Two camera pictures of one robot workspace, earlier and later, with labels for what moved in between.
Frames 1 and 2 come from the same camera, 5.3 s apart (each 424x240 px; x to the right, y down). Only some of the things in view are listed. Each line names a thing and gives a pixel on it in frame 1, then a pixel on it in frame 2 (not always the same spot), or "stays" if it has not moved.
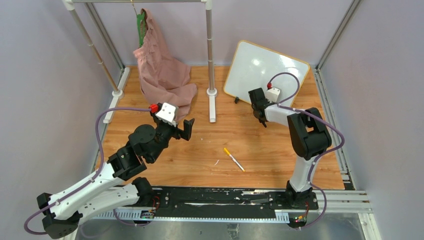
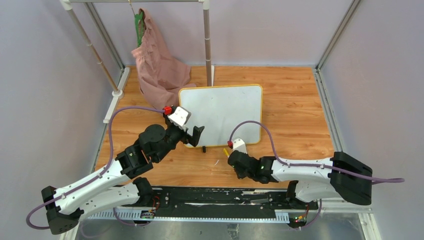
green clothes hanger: x=141 y=23 stays
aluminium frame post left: x=106 y=35 stays
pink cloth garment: x=163 y=79 stays
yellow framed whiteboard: x=252 y=67 -> x=219 y=109
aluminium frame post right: x=338 y=142 stays
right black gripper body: x=254 y=112 -> x=243 y=175
